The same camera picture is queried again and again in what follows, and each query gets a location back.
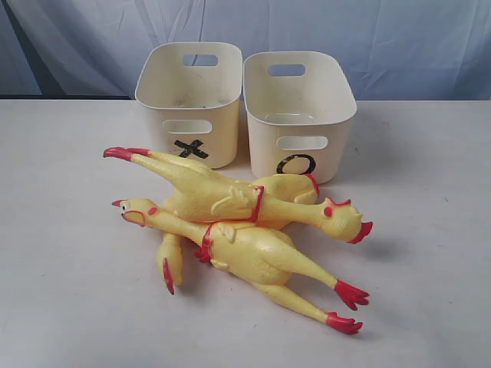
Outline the yellow rubber chicken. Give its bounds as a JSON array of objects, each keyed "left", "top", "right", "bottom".
[
  {"left": 103, "top": 146, "right": 373, "bottom": 244},
  {"left": 112, "top": 198, "right": 369, "bottom": 335}
]

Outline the detached chicken head with tube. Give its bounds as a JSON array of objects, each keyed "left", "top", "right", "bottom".
[{"left": 156, "top": 233, "right": 183, "bottom": 295}]

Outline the headless yellow chicken body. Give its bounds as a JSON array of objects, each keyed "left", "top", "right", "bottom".
[{"left": 163, "top": 172, "right": 320, "bottom": 212}]

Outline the cream bin marked O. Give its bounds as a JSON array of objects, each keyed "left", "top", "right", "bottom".
[{"left": 243, "top": 51, "right": 357, "bottom": 183}]

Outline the cream bin marked X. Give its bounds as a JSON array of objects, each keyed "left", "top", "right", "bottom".
[{"left": 134, "top": 41, "right": 242, "bottom": 169}]

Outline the white backdrop curtain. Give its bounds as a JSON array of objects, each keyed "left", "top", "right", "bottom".
[{"left": 1, "top": 1, "right": 490, "bottom": 100}]

